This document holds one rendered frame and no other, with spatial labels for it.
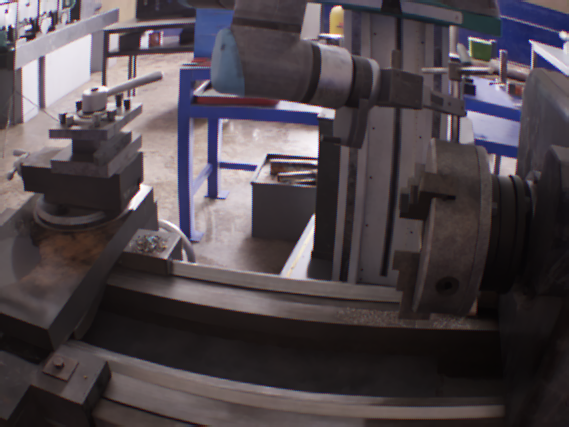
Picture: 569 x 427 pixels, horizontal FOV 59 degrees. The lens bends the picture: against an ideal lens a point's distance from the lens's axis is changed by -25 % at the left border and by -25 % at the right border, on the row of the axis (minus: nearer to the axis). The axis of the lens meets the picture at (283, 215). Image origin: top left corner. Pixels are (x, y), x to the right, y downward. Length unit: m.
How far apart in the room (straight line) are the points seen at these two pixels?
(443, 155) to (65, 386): 0.65
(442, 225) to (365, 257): 1.37
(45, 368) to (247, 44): 0.58
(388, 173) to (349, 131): 1.21
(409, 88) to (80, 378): 0.64
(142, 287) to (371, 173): 1.01
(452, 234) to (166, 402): 0.49
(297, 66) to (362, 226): 1.37
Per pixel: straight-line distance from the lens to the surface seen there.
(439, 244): 0.77
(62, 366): 0.94
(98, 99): 1.20
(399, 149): 1.95
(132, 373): 0.98
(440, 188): 0.76
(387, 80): 0.77
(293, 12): 0.73
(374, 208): 2.04
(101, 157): 1.13
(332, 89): 0.76
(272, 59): 0.73
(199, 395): 0.94
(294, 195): 2.94
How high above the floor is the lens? 1.49
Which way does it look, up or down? 27 degrees down
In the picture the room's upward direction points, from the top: 2 degrees clockwise
